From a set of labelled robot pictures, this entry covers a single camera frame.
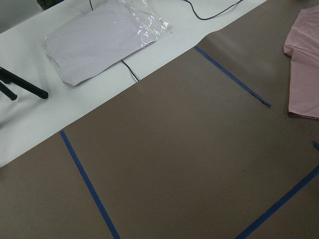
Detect black cable on table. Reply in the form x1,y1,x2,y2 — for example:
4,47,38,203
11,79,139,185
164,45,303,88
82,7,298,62
87,0,244,82

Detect paper sheet in plastic sleeve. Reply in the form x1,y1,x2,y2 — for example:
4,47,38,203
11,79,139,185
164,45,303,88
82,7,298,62
43,0,172,86

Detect black tripod legs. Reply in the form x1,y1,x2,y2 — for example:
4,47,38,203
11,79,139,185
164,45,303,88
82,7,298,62
0,67,49,101

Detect pink Snoopy t-shirt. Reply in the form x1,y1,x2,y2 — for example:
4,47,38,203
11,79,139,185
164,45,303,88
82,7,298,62
283,6,319,119

